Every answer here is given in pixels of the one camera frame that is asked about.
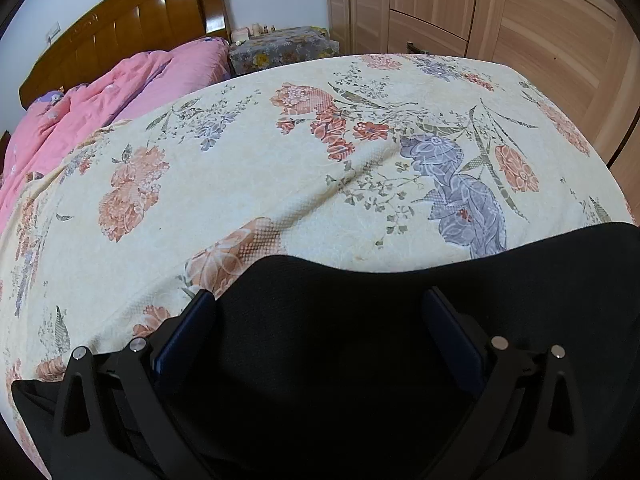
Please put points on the wooden headboard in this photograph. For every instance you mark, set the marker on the wooden headboard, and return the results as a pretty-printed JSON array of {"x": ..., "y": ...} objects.
[{"x": 140, "y": 20}]

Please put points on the floral covered nightstand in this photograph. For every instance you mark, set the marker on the floral covered nightstand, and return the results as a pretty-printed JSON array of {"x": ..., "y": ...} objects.
[{"x": 285, "y": 50}]

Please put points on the white wall socket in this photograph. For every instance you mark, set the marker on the white wall socket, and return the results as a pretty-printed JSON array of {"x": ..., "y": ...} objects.
[{"x": 53, "y": 31}]

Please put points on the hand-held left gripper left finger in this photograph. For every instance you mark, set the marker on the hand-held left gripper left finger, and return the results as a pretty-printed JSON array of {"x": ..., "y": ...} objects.
[{"x": 185, "y": 345}]

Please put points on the floral bed sheet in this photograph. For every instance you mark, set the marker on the floral bed sheet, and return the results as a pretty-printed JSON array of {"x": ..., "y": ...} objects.
[{"x": 280, "y": 170}]

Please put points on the small bottles on nightstand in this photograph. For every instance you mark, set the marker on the small bottles on nightstand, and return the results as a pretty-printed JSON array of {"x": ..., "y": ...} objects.
[{"x": 252, "y": 31}]

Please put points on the purple floral pillow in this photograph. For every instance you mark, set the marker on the purple floral pillow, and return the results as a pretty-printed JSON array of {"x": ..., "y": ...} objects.
[{"x": 51, "y": 96}]

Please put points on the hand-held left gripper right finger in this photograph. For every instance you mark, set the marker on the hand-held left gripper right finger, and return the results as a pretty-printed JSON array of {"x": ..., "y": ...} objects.
[{"x": 455, "y": 340}]

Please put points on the pink quilt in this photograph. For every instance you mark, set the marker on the pink quilt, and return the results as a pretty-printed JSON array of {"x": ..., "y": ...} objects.
[{"x": 90, "y": 105}]

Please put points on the black pants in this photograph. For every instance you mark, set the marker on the black pants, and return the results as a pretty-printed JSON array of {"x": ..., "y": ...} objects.
[{"x": 340, "y": 360}]

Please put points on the wooden wardrobe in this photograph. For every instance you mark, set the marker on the wooden wardrobe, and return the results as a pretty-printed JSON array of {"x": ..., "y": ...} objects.
[{"x": 500, "y": 5}]

